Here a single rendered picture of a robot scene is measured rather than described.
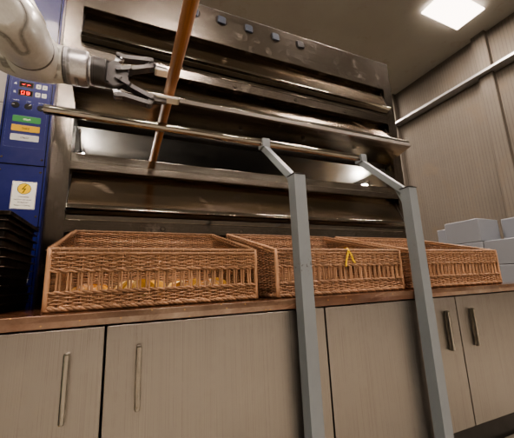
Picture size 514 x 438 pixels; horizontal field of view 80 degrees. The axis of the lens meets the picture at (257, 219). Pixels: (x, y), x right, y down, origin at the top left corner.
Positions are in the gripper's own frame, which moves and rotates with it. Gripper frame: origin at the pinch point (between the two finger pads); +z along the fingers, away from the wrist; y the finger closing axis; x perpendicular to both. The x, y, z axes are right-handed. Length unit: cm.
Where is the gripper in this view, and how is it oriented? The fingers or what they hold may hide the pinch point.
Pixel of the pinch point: (169, 87)
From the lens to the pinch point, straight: 100.0
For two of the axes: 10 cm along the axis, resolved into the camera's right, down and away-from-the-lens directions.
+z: 9.2, 0.4, 3.9
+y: 0.4, 9.8, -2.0
